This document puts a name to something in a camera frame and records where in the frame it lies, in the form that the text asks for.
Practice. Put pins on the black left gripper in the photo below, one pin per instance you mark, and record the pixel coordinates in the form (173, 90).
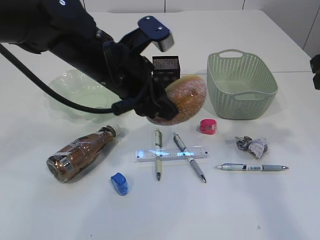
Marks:
(131, 78)

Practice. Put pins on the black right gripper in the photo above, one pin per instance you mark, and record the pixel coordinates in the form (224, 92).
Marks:
(315, 67)

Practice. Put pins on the sugared bread roll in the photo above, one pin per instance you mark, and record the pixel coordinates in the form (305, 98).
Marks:
(188, 94)

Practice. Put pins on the white paper ball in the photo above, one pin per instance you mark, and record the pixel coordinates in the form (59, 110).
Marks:
(258, 147)

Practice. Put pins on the brown coffee drink bottle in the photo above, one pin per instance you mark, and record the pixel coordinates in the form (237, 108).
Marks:
(69, 161)

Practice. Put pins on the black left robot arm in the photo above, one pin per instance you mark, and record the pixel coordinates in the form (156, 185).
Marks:
(67, 30)

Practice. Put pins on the beige barrel pen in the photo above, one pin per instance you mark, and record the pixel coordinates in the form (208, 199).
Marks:
(158, 141)

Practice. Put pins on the black mesh pen holder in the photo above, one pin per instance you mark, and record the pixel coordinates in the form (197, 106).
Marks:
(166, 69)

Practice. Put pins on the white grey patterned pen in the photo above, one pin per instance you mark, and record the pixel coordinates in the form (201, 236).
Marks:
(192, 162)

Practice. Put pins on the pink pencil sharpener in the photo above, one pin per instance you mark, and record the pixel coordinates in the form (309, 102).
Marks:
(208, 126)

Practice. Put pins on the green plastic woven basket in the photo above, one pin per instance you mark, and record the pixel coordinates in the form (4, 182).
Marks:
(239, 84)

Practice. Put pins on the blue pencil sharpener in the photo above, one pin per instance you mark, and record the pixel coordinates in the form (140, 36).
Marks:
(120, 184)

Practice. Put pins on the green wavy glass plate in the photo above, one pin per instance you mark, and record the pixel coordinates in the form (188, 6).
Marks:
(81, 89)

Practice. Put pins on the grey blue gel pen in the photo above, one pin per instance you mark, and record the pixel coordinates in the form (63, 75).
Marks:
(252, 168)

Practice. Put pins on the clear plastic ruler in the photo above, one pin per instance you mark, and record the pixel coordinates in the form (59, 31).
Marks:
(149, 155)

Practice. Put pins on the blue silver left wrist camera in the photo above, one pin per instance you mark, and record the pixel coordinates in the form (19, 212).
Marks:
(157, 32)

